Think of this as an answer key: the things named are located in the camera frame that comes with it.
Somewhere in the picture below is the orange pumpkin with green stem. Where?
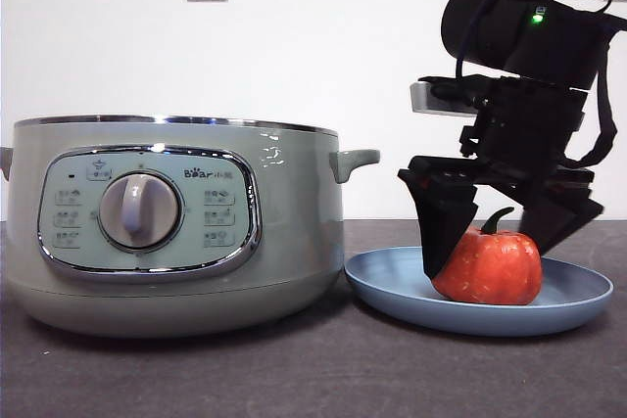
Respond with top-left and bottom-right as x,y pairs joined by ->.
430,206 -> 544,306

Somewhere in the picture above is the blue round plate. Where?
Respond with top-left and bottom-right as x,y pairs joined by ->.
344,246 -> 615,338

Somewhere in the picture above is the pale green electric steamer pot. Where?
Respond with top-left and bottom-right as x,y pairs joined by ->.
0,114 -> 382,340

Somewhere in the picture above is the black sleeved arm cable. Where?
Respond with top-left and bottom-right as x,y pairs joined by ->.
562,0 -> 620,169

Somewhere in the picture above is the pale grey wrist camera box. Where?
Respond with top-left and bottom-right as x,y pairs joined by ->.
410,80 -> 484,116

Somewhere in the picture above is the thin black camera cable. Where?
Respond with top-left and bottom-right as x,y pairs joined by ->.
453,0 -> 535,79

